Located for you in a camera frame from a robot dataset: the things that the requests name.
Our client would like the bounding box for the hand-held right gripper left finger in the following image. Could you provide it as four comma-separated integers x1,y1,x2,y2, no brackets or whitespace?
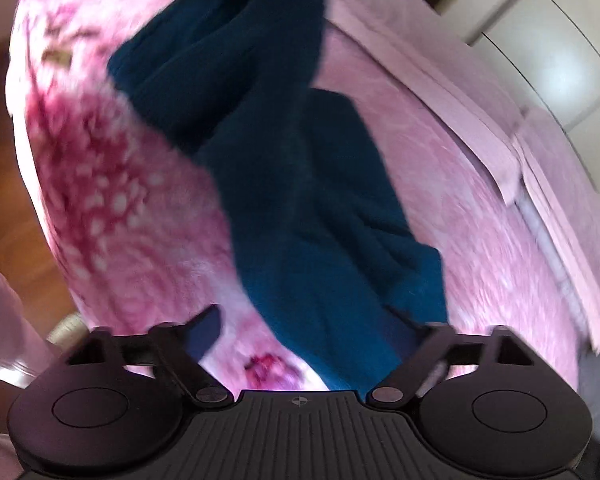
66,304,234,406

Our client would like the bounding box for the grey pillow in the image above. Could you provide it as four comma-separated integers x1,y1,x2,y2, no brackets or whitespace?
577,345,600,446

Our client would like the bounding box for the pink pillow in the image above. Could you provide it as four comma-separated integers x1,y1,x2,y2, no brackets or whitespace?
325,0,527,206
510,110,600,353

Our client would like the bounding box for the white wardrobe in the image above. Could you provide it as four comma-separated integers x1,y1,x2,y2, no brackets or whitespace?
435,0,600,173

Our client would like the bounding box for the pink floral blanket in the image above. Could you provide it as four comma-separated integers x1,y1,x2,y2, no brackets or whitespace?
5,0,581,393

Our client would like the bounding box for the blue towel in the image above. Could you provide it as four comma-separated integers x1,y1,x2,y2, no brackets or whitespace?
107,0,449,401

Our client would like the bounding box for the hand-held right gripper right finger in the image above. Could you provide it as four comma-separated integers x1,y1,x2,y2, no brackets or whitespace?
367,322,536,406

